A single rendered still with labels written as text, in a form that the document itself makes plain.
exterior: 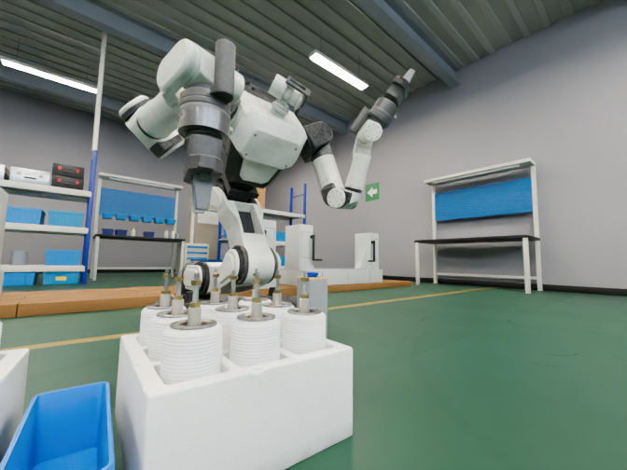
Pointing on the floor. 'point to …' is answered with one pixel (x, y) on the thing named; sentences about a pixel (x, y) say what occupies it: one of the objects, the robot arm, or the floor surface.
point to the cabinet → (191, 253)
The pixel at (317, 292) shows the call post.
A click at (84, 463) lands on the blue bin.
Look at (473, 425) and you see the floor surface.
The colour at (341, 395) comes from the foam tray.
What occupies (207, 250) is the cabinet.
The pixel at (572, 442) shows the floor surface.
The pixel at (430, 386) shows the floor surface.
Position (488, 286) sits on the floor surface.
